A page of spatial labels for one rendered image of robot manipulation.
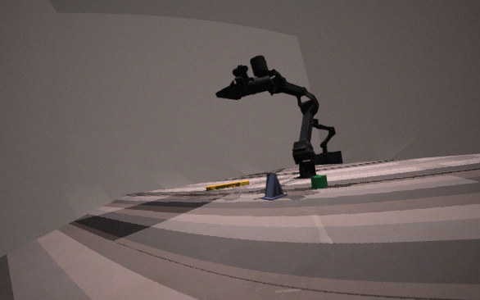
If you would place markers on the yellow bar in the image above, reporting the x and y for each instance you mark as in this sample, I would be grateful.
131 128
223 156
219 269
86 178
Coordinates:
237 184

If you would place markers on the green cube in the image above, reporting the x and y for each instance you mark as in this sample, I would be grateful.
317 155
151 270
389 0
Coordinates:
319 181

